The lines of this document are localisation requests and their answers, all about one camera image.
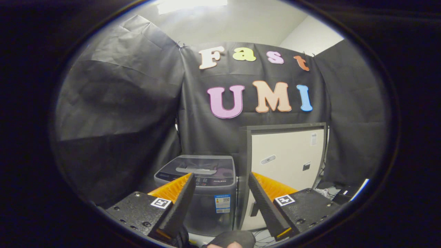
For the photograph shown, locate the grey washing machine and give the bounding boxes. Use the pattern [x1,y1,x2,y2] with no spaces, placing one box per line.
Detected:
[154,155,237,236]

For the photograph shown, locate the black floor cables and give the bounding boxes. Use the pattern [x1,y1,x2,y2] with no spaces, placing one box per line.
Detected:
[255,229,277,247]

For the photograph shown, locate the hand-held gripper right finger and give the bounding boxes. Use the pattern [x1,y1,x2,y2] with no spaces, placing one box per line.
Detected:
[248,172,341,241]

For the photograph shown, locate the white cabinet with grey frame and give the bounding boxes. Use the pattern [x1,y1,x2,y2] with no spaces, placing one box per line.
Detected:
[238,122,327,231]

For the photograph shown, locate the small black box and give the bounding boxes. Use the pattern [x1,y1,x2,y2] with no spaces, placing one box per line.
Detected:
[332,186,359,204]

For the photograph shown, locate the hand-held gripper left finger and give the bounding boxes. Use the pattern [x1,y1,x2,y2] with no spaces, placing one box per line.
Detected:
[105,172,196,243]

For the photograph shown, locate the black backdrop cloth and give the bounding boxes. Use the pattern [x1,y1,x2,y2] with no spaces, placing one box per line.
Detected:
[52,14,391,207]

